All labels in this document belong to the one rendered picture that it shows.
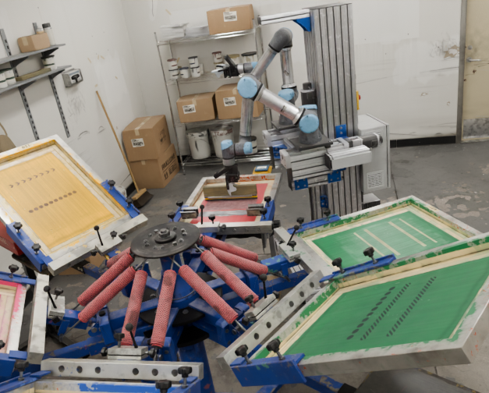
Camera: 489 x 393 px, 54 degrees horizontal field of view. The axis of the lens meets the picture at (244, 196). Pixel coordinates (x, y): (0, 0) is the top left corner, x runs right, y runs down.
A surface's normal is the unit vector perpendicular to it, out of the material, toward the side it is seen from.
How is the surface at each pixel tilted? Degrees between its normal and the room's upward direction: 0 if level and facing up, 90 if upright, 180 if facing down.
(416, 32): 90
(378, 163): 90
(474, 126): 90
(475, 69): 90
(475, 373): 0
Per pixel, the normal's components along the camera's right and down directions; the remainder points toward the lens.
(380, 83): -0.18, 0.43
